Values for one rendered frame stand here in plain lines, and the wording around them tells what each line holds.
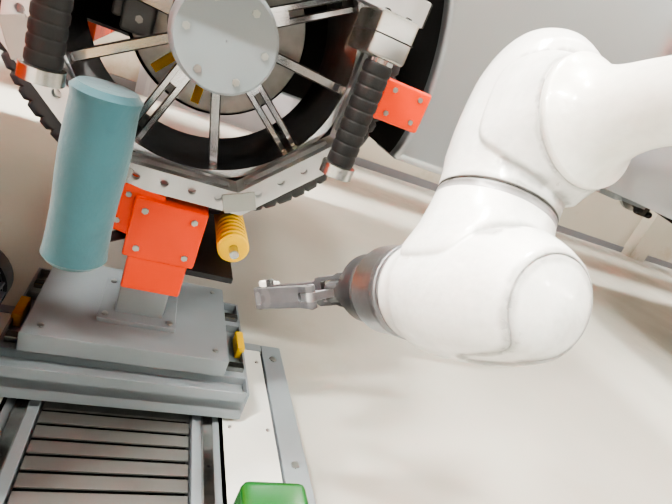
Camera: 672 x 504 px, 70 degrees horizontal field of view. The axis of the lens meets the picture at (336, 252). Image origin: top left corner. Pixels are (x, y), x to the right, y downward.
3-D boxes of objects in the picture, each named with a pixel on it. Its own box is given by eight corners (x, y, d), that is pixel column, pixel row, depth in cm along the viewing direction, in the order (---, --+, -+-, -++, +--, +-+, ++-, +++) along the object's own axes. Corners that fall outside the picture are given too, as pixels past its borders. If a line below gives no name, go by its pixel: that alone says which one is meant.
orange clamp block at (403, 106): (359, 108, 88) (400, 124, 91) (372, 117, 81) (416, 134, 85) (374, 70, 86) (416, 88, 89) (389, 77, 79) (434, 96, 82)
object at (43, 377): (229, 328, 140) (238, 301, 136) (238, 422, 109) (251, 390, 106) (34, 296, 121) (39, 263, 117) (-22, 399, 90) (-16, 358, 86)
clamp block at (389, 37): (378, 59, 65) (395, 19, 63) (403, 68, 57) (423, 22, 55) (345, 45, 63) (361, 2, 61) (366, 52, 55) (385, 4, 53)
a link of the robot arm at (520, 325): (442, 366, 45) (487, 241, 48) (594, 411, 31) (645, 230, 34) (349, 321, 41) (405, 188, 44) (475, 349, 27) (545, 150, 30)
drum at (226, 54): (248, 89, 81) (276, 2, 76) (264, 117, 63) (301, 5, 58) (162, 57, 75) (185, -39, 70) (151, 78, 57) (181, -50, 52)
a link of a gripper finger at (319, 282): (356, 304, 55) (352, 306, 54) (273, 310, 59) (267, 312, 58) (352, 270, 55) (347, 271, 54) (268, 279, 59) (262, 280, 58)
